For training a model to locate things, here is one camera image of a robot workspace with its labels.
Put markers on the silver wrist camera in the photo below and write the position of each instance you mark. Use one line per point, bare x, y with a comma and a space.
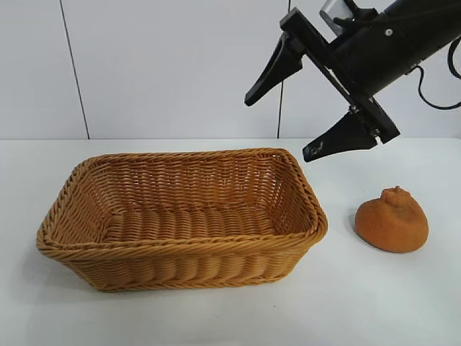
329, 8

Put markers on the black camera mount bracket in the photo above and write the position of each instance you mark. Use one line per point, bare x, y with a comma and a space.
356, 18

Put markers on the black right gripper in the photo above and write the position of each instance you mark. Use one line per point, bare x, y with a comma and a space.
371, 61

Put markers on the woven wicker basket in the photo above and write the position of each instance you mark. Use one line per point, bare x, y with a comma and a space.
180, 259

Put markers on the bumpy orange fruit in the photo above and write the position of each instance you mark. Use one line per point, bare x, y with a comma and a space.
390, 227

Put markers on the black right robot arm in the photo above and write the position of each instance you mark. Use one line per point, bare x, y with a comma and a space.
439, 29

